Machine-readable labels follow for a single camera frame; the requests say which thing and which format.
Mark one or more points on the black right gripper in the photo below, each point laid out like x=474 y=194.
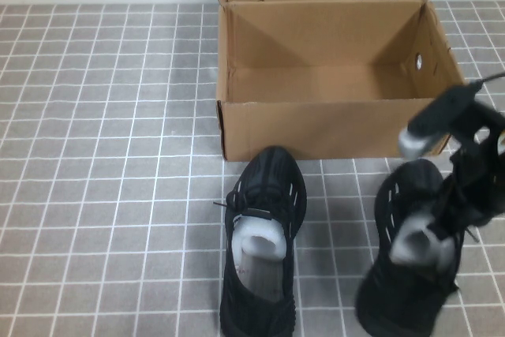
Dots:
x=487 y=116

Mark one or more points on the black sneaker with grey heel lining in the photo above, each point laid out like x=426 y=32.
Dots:
x=406 y=195

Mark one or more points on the white foam shoe stuffing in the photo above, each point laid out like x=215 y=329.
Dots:
x=260 y=230
x=414 y=244

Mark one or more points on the brown cardboard shoe box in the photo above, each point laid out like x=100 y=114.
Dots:
x=315 y=128

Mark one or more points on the black sneaker with aglet sticking out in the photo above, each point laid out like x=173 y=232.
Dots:
x=272 y=171

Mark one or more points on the grey tile pattern tablecloth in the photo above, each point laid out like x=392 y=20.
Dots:
x=98 y=155

